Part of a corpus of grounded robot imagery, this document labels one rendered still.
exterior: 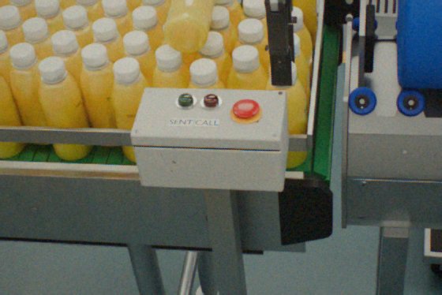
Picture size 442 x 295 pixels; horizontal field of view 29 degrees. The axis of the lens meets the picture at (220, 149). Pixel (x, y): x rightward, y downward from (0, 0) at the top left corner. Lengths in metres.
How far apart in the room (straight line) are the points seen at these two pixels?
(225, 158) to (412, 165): 0.39
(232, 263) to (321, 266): 1.02
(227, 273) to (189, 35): 0.38
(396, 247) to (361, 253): 0.76
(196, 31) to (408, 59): 0.31
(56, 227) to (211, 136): 0.47
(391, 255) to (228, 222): 0.47
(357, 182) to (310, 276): 0.91
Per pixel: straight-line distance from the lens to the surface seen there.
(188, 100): 1.16
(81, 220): 1.47
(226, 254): 1.33
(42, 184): 1.43
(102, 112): 1.36
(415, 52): 1.25
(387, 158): 1.41
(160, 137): 1.13
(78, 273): 2.43
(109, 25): 1.38
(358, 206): 1.54
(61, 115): 1.34
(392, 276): 1.70
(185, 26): 1.26
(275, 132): 1.11
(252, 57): 1.27
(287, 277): 2.33
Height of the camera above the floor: 1.85
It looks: 44 degrees down
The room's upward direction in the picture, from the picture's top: 7 degrees counter-clockwise
